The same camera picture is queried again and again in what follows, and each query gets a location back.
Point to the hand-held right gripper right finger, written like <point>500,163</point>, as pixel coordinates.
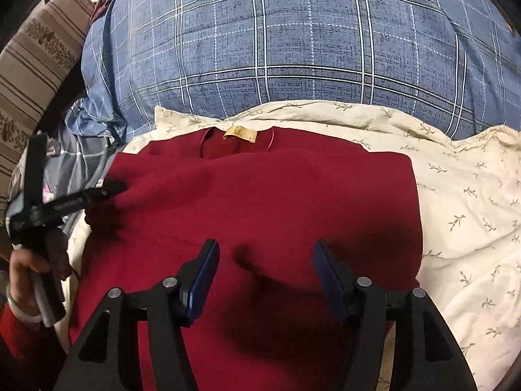
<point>330,281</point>

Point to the red sweater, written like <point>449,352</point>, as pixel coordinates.
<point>252,228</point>

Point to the cream leaf-print sheet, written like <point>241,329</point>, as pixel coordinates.
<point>460,195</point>

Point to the blue plaid pillow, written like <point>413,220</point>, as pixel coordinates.
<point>285,44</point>

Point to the striped floral beige cushion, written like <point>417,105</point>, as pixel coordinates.
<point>36,69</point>

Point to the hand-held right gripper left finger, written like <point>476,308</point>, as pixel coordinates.
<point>202,280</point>

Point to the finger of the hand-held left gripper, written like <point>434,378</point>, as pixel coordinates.
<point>106,188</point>

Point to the person's left hand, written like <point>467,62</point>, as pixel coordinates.
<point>22,277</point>

